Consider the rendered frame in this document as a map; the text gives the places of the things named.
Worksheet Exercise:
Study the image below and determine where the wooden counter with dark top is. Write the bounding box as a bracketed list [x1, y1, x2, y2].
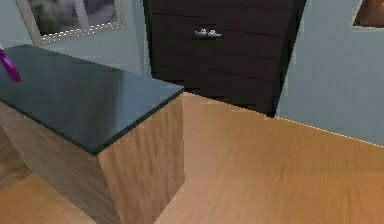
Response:
[0, 44, 186, 224]

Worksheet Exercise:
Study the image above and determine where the white framed brown picture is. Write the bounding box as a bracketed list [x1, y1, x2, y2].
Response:
[351, 0, 384, 30]

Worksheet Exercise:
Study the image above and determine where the purple curved object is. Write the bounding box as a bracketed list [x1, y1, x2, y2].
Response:
[0, 45, 23, 83]

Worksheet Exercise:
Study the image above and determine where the dark brown room door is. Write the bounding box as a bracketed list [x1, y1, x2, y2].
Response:
[143, 0, 308, 118]

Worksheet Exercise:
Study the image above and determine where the silver door handle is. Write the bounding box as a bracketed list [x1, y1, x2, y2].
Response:
[194, 28, 223, 39]

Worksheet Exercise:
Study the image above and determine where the white framed grey picture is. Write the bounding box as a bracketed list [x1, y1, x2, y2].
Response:
[15, 0, 126, 47]

